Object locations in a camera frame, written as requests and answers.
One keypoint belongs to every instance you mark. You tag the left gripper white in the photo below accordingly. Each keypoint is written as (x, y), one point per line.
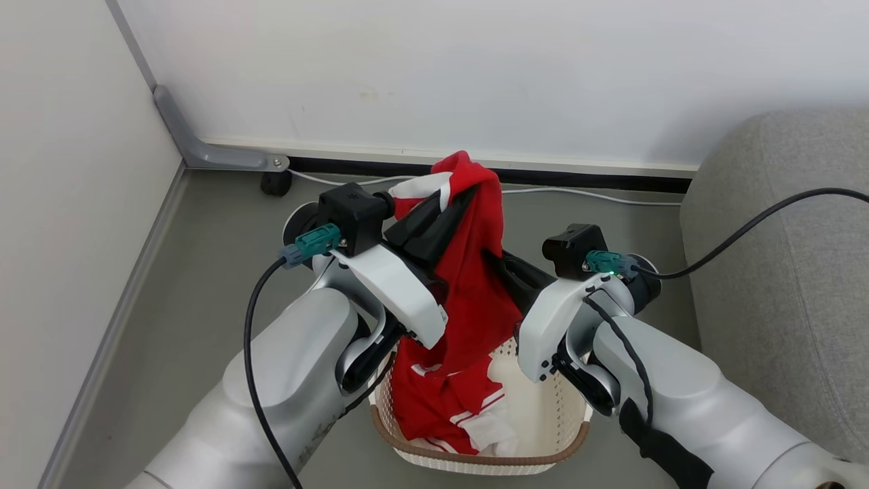
(387, 285)

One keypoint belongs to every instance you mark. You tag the grey metal partition foot bracket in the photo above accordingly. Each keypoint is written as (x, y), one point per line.
(204, 153)

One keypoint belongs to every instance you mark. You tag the left arm white grey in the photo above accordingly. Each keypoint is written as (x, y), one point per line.
(285, 367)

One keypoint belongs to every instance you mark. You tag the white laundry basket brown rim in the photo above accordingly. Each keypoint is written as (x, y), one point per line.
(543, 414)

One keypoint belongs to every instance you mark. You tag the grey fabric sofa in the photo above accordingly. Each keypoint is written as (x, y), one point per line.
(781, 285)

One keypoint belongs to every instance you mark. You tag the right arm white grey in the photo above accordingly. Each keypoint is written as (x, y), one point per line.
(713, 407)

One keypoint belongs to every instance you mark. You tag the black baseboard strip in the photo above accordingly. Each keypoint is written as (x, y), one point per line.
(597, 180)

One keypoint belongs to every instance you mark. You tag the grey partition frame post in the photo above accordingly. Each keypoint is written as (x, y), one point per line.
(132, 41)

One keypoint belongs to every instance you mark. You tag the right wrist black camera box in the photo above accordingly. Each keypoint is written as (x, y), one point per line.
(574, 248)

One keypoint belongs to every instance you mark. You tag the red and white shirt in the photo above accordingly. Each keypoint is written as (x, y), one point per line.
(468, 299)

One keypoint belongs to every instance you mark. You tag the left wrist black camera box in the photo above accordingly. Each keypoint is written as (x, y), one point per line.
(353, 210)

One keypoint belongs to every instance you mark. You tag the black caster wheel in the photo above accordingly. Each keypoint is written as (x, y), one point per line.
(276, 184)

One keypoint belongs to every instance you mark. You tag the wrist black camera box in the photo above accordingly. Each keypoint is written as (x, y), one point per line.
(353, 210)
(574, 248)

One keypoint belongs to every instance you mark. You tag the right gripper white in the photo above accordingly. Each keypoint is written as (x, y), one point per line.
(553, 319)

